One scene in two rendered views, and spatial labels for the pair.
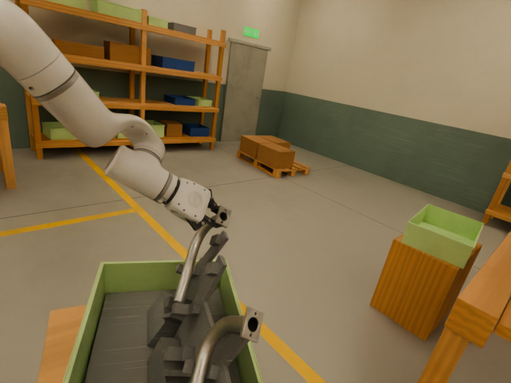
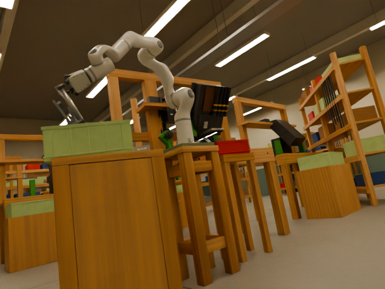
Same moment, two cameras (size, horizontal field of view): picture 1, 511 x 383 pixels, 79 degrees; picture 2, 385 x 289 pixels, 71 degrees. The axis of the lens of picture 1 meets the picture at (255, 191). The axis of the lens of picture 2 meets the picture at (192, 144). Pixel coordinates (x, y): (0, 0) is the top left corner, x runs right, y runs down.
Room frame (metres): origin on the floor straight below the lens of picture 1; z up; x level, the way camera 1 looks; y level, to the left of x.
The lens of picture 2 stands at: (2.13, 0.84, 0.53)
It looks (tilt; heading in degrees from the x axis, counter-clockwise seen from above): 11 degrees up; 184
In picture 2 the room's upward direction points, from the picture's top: 9 degrees counter-clockwise
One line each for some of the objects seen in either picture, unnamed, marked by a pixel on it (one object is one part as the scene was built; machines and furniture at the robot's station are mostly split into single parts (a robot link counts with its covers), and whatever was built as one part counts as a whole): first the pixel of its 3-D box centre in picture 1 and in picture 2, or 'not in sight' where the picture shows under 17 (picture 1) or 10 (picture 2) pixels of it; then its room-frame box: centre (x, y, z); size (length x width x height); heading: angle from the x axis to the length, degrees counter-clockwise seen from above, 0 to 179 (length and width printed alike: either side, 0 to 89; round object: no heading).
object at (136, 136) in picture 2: not in sight; (175, 136); (-0.93, 0.47, 1.23); 1.30 x 0.05 x 0.09; 128
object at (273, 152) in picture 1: (273, 154); not in sight; (5.67, -0.21, 0.22); 1.20 x 0.81 x 0.44; 41
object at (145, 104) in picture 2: not in sight; (176, 109); (-0.84, 0.53, 1.52); 0.90 x 0.25 x 0.04; 128
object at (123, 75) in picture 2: not in sight; (170, 81); (-0.87, 0.51, 1.89); 1.50 x 0.09 x 0.09; 128
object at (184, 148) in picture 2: not in sight; (187, 153); (0.21, 0.67, 0.83); 0.32 x 0.32 x 0.04; 43
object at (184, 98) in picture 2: not in sight; (183, 105); (0.24, 0.70, 1.18); 0.19 x 0.12 x 0.24; 52
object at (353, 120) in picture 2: not in sight; (337, 135); (-2.98, 3.19, 1.19); 2.30 x 0.55 x 2.39; 176
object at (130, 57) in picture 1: (137, 83); not in sight; (5.24, 2.21, 1.12); 3.01 x 0.54 x 2.23; 136
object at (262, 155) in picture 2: not in sight; (215, 159); (-0.42, 0.87, 0.82); 1.50 x 0.14 x 0.15; 128
